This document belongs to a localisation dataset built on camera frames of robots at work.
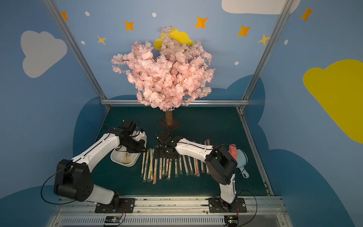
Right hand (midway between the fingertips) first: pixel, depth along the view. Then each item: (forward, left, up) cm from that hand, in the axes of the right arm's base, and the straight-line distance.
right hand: (164, 154), depth 88 cm
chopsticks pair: (-5, 0, -6) cm, 8 cm away
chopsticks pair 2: (-5, -2, -6) cm, 8 cm away
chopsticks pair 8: (+15, -30, -7) cm, 34 cm away
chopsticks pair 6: (-5, -21, -6) cm, 22 cm away
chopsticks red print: (-9, +4, -5) cm, 11 cm away
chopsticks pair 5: (-9, -15, -6) cm, 19 cm away
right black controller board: (-31, -40, -9) cm, 51 cm away
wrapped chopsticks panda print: (-2, +24, -4) cm, 25 cm away
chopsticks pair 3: (-6, -4, -6) cm, 10 cm away
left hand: (+1, +11, +5) cm, 12 cm away
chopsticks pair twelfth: (-5, +8, -5) cm, 11 cm away
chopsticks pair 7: (-5, -25, -6) cm, 26 cm away
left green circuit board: (-35, +22, -7) cm, 42 cm away
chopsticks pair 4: (-3, -11, -7) cm, 13 cm away
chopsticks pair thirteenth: (-15, +10, -6) cm, 19 cm away
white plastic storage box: (-1, +30, -6) cm, 30 cm away
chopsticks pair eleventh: (-7, +2, -6) cm, 9 cm away
